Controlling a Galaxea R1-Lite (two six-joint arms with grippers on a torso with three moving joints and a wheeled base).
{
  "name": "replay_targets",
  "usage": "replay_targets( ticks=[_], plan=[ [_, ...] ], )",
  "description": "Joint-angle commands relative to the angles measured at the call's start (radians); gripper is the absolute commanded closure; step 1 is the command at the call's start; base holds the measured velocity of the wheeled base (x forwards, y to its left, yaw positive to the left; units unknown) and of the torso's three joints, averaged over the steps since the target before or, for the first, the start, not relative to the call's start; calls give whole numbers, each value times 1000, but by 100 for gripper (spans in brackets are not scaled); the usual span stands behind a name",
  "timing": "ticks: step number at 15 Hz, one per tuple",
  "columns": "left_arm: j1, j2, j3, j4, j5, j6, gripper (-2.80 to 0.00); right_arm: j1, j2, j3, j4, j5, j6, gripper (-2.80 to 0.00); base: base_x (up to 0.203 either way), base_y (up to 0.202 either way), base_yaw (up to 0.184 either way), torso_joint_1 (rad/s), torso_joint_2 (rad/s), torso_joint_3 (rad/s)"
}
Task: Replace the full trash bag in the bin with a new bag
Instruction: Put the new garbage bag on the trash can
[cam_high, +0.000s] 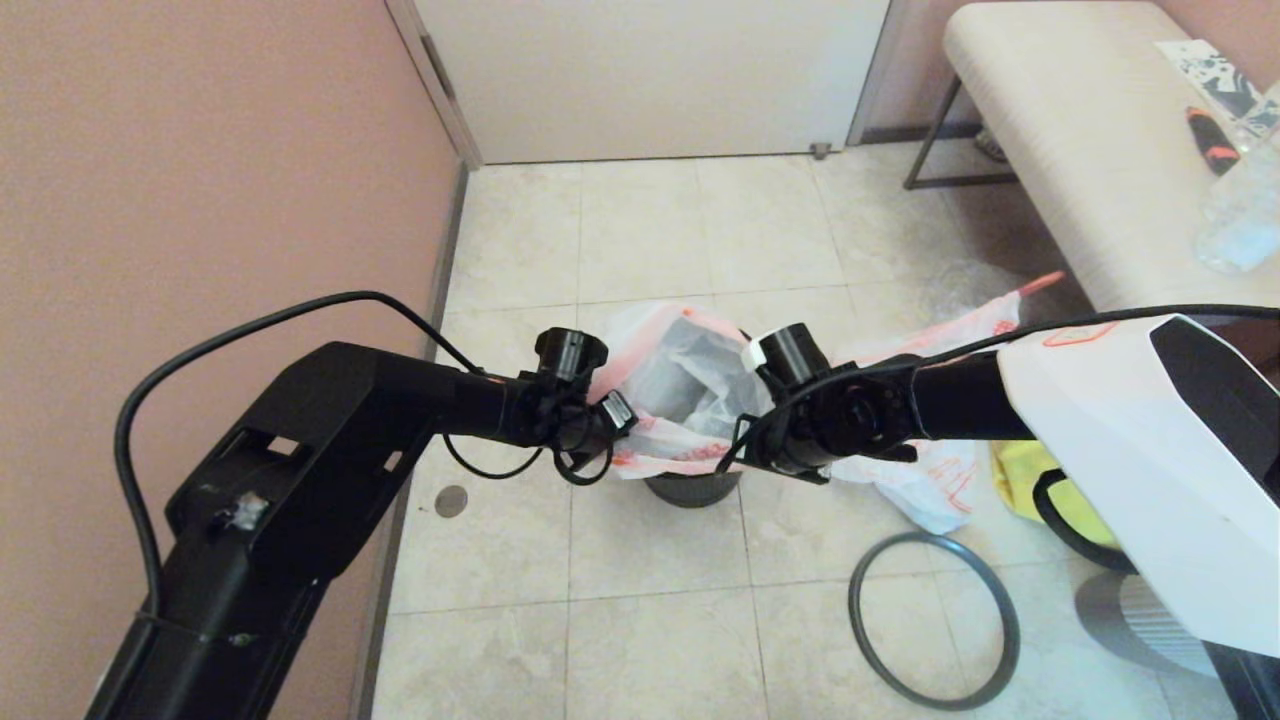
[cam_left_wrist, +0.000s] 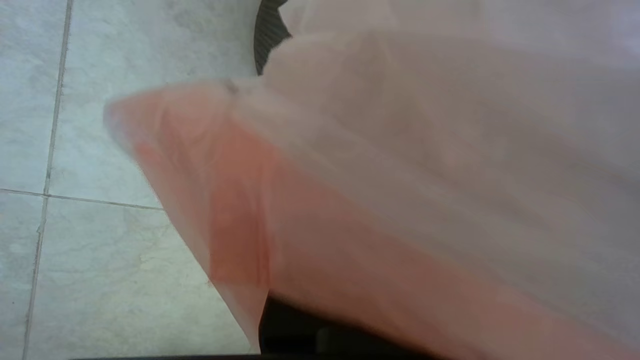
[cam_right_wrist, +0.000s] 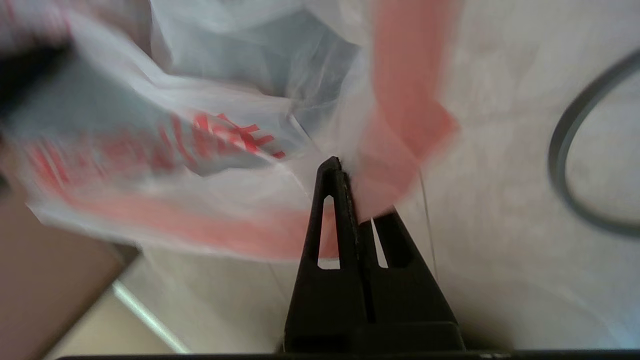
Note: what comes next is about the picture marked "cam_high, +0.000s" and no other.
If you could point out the black orange utility knife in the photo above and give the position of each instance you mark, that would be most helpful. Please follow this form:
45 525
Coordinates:
1210 143

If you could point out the grey wall baseboard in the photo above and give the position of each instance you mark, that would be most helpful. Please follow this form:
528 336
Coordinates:
440 280

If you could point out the white plastic bag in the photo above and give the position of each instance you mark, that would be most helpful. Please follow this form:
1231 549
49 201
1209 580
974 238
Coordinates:
940 490

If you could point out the white door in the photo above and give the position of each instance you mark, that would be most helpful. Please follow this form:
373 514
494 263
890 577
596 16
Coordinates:
650 80

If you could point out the white trash bag red cartoon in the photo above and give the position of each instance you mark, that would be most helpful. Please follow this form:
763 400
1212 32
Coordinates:
660 360

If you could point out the beige bench metal legs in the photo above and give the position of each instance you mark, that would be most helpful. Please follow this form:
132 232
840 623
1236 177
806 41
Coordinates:
1080 150

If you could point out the large clear plastic bottle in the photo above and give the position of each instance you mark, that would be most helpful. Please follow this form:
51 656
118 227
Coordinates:
1240 220

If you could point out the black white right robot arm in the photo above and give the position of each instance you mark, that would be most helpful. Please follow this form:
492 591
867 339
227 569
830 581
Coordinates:
1100 420

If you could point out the round metal floor drain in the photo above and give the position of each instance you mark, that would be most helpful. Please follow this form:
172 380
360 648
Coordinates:
451 501

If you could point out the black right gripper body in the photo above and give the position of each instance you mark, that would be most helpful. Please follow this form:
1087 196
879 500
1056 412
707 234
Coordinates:
790 455

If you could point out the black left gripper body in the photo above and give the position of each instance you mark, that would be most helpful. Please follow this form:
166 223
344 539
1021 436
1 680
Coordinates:
590 430

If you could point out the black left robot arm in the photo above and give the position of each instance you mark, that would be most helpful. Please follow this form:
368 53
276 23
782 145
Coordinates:
300 450

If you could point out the yellow fabric tote bag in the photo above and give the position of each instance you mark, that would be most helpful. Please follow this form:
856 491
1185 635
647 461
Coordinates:
1015 480

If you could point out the grey shoe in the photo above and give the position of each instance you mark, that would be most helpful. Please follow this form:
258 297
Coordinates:
988 150

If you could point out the grey ribbed round object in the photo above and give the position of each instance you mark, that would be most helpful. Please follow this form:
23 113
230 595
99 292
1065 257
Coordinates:
1130 620

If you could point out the black white printed leaflet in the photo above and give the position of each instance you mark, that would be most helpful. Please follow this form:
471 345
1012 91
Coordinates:
1205 72

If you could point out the black trash bin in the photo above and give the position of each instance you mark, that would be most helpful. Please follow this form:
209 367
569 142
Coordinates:
690 490

